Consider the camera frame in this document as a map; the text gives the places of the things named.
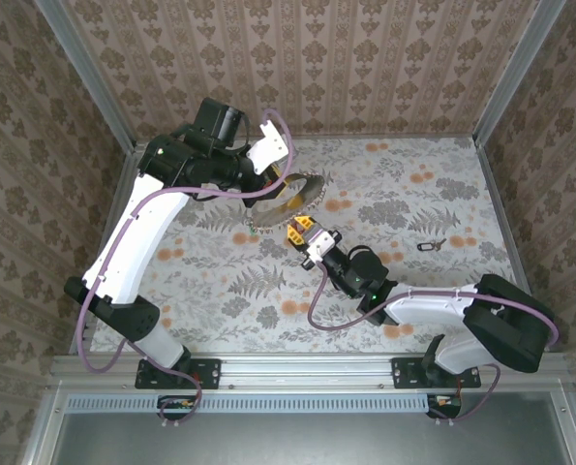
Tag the metal disc with key rings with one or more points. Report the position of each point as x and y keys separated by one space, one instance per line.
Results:
x=273 y=215

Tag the black key tag with key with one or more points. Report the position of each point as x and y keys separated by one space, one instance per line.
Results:
x=425 y=247

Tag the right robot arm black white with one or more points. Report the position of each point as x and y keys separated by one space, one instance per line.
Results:
x=505 y=324

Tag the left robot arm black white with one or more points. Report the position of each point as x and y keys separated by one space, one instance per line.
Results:
x=137 y=232

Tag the floral patterned table cover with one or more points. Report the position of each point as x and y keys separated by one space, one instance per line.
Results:
x=249 y=310

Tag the black connector board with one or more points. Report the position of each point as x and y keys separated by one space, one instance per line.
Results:
x=176 y=407
x=445 y=404

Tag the steel sheet panel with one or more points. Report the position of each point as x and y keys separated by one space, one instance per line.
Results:
x=316 y=441

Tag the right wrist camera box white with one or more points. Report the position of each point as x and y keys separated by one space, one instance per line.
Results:
x=321 y=247

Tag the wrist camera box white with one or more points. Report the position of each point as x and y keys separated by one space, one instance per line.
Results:
x=270 y=147
x=321 y=247

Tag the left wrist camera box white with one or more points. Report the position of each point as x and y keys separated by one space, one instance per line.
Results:
x=270 y=147

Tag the aluminium side rail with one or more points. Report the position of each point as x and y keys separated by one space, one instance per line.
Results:
x=118 y=213
x=503 y=213

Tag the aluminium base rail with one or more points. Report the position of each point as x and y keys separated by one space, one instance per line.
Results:
x=307 y=370

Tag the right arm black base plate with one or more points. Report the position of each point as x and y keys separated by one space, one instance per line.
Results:
x=408 y=373

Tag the aluminium frame post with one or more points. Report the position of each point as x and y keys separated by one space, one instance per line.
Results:
x=84 y=72
x=515 y=77

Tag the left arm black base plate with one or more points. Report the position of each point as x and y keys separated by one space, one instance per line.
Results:
x=205 y=373

